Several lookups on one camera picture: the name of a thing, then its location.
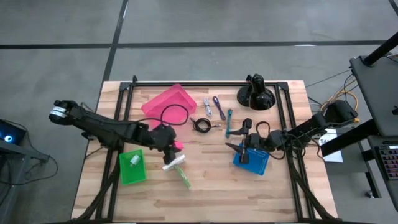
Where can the green plastic bin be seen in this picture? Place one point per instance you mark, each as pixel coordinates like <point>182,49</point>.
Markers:
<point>136,175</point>

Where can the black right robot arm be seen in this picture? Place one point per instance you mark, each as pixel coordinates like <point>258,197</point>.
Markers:
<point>311,126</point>

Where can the black equipment stand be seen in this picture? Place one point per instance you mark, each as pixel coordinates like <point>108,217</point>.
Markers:
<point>18,152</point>

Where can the pink plastic bin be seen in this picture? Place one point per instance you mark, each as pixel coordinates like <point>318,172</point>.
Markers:
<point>168,96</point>

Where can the black pole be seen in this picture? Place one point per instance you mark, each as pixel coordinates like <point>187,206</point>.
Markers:
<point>381,49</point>

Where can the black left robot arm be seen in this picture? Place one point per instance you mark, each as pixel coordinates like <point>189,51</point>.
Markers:
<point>99,126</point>

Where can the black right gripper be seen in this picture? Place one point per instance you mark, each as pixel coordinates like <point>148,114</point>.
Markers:
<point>258,141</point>

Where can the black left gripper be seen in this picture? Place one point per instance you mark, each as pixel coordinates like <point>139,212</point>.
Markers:
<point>161,137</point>

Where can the black desk leg frame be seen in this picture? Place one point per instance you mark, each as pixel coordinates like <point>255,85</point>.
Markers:
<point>348,140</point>

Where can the black keyboard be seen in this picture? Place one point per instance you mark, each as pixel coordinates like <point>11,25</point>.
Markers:
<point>390,161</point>

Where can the black device with blue light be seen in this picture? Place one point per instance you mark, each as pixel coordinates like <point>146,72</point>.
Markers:
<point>12,132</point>

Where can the grey caster wheel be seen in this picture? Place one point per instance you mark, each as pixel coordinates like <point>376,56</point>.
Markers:
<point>369,194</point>

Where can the white paper sheet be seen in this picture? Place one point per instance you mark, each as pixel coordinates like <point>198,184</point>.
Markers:
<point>334,155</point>

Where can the black aluminium table frame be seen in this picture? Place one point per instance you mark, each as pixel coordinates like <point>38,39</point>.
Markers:
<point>202,84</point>

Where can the blue plastic bin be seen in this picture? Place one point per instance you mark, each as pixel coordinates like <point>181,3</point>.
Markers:
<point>255,161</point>

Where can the grey desk top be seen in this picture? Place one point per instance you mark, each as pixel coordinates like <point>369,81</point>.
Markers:
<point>376,93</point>

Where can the small red adapter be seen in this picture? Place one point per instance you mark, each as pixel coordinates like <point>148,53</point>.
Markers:
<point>178,145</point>

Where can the pale USB wall charger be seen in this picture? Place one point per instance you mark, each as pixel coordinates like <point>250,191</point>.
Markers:
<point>135,160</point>

